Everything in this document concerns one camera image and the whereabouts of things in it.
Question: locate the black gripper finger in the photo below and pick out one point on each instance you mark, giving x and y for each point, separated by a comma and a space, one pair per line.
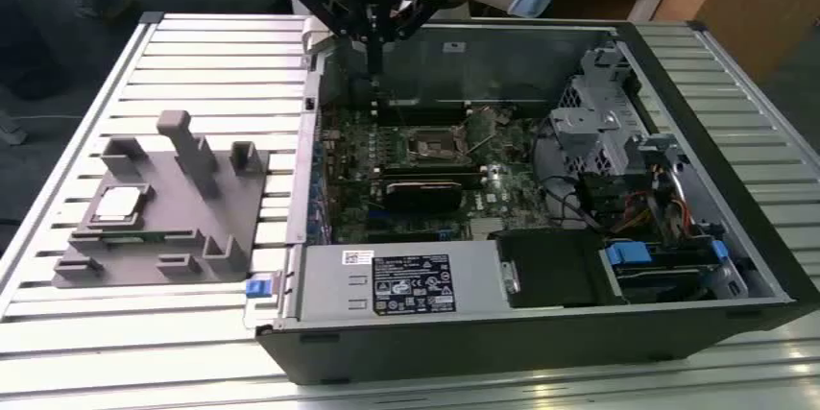
320, 2
409, 16

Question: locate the CPU with silver top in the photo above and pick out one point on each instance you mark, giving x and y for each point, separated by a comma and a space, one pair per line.
119, 203

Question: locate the CPU socket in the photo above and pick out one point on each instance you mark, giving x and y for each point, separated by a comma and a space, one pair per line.
431, 146

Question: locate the metal drive cage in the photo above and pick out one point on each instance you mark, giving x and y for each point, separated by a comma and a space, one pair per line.
585, 134

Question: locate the green motherboard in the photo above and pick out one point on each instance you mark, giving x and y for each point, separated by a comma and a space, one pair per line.
512, 179

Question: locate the black graphics card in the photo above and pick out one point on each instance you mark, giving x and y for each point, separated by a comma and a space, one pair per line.
423, 199

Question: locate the small silver heatsink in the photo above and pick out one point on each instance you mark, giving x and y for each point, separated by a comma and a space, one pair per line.
487, 228

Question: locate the grey parts rack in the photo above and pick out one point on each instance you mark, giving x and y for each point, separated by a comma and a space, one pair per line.
179, 237

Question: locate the grey power supply unit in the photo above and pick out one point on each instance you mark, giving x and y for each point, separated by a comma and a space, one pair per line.
333, 285

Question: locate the black plastic shroud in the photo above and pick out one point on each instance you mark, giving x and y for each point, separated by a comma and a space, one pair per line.
551, 271

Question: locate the grey metal disk bay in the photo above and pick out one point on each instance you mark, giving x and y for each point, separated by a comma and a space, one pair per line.
695, 199

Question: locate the hard disk in blue carrier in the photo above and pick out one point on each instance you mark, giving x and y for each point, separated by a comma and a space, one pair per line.
628, 254

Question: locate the blue case latch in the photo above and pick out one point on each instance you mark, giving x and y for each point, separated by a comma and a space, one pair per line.
257, 286

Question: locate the black PC case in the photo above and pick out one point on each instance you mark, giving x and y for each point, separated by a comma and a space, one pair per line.
448, 352

